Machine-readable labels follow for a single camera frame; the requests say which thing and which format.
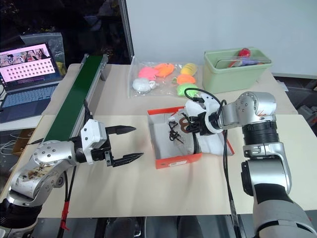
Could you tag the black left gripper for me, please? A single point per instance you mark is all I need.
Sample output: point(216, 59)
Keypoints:
point(99, 155)

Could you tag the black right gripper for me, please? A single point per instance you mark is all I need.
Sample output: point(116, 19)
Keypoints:
point(204, 125)

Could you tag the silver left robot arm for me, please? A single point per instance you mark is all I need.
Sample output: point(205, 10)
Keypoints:
point(37, 166)

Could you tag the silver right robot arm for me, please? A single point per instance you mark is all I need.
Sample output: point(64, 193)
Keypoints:
point(262, 158)

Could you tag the orange cardboard shoebox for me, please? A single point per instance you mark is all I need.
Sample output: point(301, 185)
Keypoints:
point(173, 162)

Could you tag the white wrapping paper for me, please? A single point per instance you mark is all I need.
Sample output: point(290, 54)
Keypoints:
point(213, 142)

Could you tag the green toy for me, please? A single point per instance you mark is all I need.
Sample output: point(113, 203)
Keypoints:
point(184, 88)

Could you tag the small orange toy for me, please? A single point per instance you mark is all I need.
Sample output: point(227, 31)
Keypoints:
point(186, 79)

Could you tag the clear plastic toy bag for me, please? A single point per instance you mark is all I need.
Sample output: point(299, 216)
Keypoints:
point(166, 86)

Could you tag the yellow fish toy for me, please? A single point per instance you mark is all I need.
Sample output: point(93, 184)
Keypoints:
point(188, 68)

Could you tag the light green plastic bin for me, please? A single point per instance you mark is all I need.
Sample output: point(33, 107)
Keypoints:
point(230, 77)

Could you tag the orange fish toy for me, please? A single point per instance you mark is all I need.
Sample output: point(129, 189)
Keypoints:
point(164, 69)

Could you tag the white toy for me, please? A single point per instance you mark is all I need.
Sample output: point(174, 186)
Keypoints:
point(141, 84)

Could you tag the green conveyor belt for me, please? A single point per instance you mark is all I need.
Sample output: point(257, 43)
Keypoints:
point(74, 99)

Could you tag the pink fish toy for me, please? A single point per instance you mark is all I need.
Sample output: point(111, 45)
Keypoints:
point(146, 72)

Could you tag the dark rounded shape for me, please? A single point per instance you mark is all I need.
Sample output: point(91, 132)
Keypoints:
point(123, 226)

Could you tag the red round toy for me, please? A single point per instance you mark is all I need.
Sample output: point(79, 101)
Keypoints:
point(244, 52)

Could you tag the clear zip bag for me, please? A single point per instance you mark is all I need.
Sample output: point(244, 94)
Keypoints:
point(55, 49)

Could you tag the grey storage crates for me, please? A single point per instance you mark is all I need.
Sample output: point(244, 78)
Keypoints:
point(308, 96)

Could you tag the open laptop computer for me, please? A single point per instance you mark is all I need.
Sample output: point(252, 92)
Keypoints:
point(27, 74)

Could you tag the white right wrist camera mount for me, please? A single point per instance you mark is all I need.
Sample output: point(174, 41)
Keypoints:
point(210, 101)

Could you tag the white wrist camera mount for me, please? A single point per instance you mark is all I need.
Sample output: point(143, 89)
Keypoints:
point(210, 101)
point(91, 134)

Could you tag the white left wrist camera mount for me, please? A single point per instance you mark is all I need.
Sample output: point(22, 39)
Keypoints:
point(91, 134)

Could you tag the silver metal post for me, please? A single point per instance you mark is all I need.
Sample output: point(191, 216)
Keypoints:
point(129, 32)

